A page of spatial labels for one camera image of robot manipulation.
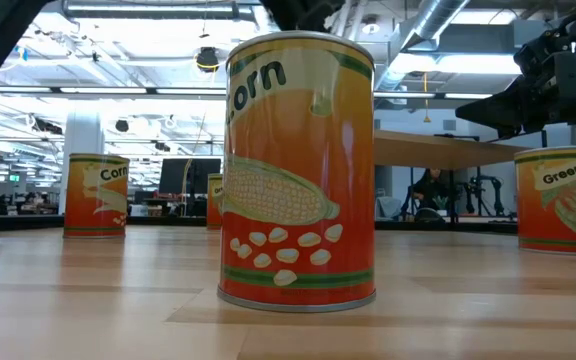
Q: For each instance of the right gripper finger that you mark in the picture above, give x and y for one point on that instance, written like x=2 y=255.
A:
x=493 y=107
x=508 y=128

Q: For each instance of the wooden shelf black metal frame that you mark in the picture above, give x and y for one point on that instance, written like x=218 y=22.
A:
x=418 y=150

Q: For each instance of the black aluminium table frame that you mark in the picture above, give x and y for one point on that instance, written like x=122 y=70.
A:
x=18 y=223

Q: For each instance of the black computer monitor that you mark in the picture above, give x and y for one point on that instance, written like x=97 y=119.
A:
x=188 y=175

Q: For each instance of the orange corn can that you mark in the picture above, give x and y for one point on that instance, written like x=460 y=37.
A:
x=95 y=200
x=298 y=175

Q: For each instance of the black hanging ceiling device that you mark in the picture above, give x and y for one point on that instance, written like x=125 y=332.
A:
x=208 y=59

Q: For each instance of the orange green beans can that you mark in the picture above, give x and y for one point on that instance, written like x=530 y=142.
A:
x=558 y=210
x=214 y=210

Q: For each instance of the green exit sign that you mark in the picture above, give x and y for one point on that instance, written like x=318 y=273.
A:
x=14 y=177

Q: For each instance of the silver ventilation duct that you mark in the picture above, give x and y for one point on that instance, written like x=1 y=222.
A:
x=433 y=20

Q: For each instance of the white background chair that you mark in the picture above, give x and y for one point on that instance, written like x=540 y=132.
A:
x=388 y=207

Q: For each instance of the small potted plant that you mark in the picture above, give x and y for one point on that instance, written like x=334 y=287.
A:
x=440 y=204

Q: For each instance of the black background robot arm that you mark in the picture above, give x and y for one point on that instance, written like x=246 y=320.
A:
x=488 y=192

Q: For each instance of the white building pillar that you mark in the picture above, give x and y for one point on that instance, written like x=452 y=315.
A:
x=82 y=135

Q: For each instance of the black ceiling speaker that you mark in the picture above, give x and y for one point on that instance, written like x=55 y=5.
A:
x=121 y=125

